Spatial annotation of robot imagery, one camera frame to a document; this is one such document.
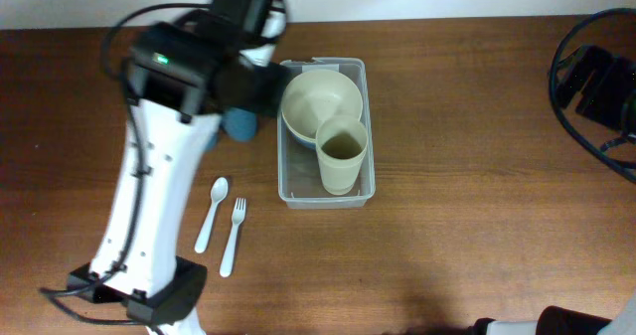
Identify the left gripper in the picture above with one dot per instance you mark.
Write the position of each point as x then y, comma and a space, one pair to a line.
272, 84

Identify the blue cup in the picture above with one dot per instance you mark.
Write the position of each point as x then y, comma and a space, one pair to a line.
240, 125

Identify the cream bowl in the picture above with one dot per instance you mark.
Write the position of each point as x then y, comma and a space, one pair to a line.
315, 96

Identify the white plastic spoon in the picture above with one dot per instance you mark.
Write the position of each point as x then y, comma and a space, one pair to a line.
219, 192

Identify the beige cup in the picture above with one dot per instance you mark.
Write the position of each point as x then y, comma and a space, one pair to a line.
339, 184
341, 144

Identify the white plastic fork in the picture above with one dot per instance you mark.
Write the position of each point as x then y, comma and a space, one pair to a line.
238, 216

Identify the blue bowl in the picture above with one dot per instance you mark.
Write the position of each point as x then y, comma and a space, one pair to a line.
307, 142

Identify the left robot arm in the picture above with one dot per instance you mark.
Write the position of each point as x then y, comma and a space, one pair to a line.
177, 81

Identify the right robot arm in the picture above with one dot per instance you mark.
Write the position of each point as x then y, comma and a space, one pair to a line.
606, 83

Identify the clear plastic container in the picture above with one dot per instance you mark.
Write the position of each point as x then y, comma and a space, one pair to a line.
299, 182

